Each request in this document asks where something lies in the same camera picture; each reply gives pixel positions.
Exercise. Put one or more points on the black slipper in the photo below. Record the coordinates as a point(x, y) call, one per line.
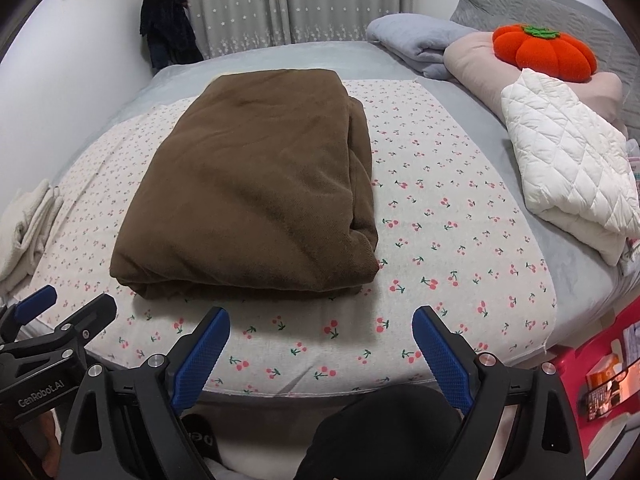
point(200, 435)

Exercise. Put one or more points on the cherry printed blanket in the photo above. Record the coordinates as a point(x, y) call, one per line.
point(450, 240)

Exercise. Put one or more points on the grey patterned curtain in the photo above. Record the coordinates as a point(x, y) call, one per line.
point(240, 10)

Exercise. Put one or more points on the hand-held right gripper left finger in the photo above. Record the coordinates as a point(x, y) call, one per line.
point(200, 355)

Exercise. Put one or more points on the white quilted cover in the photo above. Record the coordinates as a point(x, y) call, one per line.
point(565, 160)

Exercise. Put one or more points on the orange packet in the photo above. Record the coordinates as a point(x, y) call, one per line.
point(602, 370)

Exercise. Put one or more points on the pink plastic basket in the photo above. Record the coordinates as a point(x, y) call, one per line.
point(575, 375)

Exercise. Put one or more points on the person's black trouser leg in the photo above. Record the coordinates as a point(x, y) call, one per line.
point(380, 435)

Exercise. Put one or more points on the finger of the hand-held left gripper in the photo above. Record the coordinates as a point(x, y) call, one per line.
point(32, 305)
point(90, 317)

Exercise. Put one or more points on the dark hanging coat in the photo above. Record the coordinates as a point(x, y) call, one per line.
point(165, 20)

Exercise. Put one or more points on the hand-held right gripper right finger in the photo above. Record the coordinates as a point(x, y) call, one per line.
point(442, 355)

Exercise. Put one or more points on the grey quilted pillow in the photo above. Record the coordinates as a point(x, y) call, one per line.
point(485, 5)

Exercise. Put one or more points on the folded white towel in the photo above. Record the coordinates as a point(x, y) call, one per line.
point(25, 230)

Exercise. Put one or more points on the folded blue-grey blanket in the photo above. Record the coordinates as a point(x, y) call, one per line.
point(410, 35)

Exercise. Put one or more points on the bed with grey sheet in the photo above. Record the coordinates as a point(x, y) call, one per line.
point(450, 105)

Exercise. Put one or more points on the orange pumpkin cushion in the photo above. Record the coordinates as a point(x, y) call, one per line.
point(540, 55)

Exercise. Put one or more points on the pale pink pillow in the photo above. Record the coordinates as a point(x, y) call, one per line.
point(470, 60)

